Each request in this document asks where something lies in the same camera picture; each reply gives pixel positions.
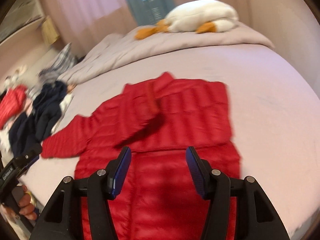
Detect pink bed sheet mattress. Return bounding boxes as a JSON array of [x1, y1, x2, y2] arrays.
[[22, 44, 319, 239]]

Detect person's left hand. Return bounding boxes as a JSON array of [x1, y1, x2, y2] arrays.
[[0, 184, 38, 221]]

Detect yellow hanging cloth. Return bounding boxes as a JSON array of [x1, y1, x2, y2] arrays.
[[41, 16, 60, 46]]

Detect plaid pillow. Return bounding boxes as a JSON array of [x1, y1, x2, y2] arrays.
[[38, 43, 78, 84]]

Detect red down jacket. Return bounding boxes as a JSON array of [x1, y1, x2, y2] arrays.
[[41, 73, 240, 239]]

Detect dark navy clothes pile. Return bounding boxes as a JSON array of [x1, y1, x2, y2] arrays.
[[9, 81, 67, 158]]

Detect wall shelf cabinet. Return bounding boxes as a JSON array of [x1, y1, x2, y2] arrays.
[[1, 0, 44, 42]]

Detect grey folded duvet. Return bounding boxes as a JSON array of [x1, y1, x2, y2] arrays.
[[58, 23, 274, 84]]

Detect pink beige curtain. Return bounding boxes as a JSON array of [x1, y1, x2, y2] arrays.
[[40, 0, 253, 56]]

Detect white folded garment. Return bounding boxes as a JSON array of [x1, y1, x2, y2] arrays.
[[51, 93, 73, 134]]

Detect white goose plush toy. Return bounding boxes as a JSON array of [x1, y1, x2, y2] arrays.
[[135, 0, 239, 40]]

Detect folded red puffer jacket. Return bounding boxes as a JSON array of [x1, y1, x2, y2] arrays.
[[1, 85, 27, 129]]

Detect small plush toys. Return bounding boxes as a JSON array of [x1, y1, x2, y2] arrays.
[[4, 65, 28, 89]]

